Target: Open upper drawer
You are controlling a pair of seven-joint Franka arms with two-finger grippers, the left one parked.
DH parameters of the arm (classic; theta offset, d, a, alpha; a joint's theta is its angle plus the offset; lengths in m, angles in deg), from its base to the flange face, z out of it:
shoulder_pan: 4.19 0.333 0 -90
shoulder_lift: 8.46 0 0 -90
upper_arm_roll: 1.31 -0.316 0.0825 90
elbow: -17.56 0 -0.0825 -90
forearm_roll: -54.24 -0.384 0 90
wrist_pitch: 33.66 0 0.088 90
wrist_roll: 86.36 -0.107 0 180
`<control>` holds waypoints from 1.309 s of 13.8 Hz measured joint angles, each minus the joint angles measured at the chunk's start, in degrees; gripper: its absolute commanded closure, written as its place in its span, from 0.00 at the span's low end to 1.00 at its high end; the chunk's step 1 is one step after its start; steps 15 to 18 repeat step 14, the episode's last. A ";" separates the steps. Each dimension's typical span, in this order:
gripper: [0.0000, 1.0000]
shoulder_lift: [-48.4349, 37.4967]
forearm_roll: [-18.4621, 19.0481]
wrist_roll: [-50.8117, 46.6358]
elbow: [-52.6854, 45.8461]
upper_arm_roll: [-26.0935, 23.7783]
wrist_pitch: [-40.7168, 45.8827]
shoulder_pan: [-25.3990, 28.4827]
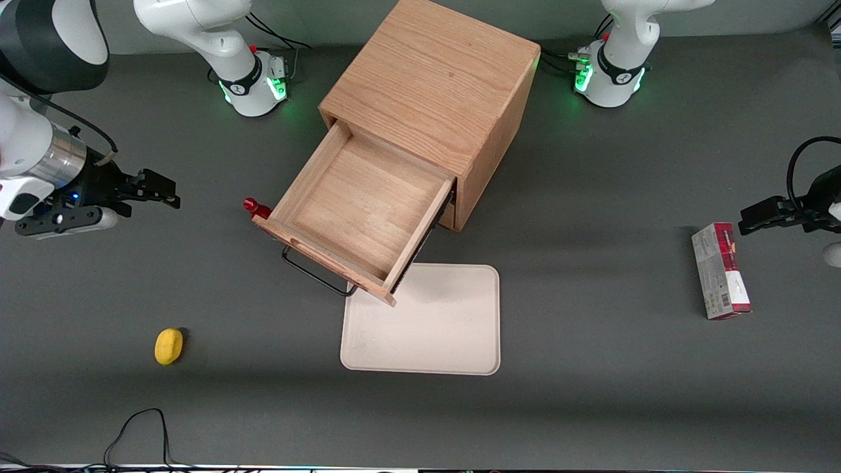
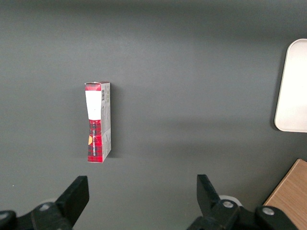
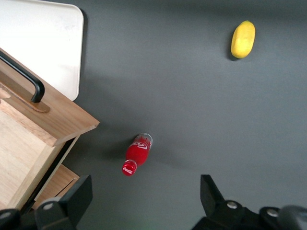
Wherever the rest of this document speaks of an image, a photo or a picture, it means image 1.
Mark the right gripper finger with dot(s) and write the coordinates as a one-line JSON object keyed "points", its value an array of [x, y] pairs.
{"points": [[158, 198], [154, 182]]}

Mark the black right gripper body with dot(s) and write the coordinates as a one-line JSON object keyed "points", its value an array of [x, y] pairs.
{"points": [[100, 183]]}

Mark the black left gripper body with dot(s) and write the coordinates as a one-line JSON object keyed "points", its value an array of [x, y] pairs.
{"points": [[819, 199]]}

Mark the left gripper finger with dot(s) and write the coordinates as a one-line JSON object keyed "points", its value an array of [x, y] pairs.
{"points": [[772, 209], [778, 223]]}

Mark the wooden drawer with deep tray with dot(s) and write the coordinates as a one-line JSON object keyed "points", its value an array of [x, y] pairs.
{"points": [[358, 203]]}

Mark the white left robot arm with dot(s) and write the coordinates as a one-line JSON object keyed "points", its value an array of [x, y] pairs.
{"points": [[617, 66]]}

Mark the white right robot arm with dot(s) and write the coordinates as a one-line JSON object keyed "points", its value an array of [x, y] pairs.
{"points": [[26, 144]]}

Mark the wooden drawer front panel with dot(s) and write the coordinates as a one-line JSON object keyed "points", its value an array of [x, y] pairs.
{"points": [[448, 217]]}

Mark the oak wooden drawer cabinet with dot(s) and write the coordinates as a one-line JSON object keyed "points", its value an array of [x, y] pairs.
{"points": [[433, 72]]}

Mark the grey and red carton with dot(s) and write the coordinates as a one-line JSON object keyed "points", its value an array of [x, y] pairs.
{"points": [[719, 272]]}

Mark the red cola bottle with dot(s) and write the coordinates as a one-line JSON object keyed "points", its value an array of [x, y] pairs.
{"points": [[256, 208]]}

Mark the yellow lemon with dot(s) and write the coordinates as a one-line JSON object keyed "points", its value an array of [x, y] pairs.
{"points": [[168, 346]]}

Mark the beige rectangular tray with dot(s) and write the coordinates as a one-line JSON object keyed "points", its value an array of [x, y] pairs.
{"points": [[447, 328]]}

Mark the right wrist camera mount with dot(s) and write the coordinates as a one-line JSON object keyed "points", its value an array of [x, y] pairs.
{"points": [[62, 221]]}

